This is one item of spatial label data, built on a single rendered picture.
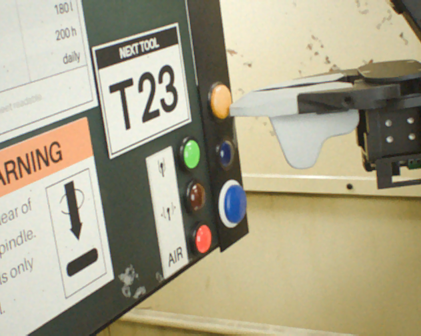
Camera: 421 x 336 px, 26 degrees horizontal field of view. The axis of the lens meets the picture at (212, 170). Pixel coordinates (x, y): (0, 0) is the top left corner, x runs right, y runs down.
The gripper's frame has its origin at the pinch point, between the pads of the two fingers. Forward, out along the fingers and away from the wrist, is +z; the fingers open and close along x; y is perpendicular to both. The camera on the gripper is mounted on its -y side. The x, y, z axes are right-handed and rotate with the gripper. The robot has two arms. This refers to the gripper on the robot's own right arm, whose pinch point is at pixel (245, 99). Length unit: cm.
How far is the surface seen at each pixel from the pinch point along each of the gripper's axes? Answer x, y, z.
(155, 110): -6.5, -1.2, 6.1
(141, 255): -9.8, 7.8, 8.2
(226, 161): -0.2, 4.5, 2.0
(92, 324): -15.0, 10.0, 11.2
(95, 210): -13.3, 3.2, 10.1
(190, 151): -4.4, 2.4, 4.3
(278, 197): 79, 32, -4
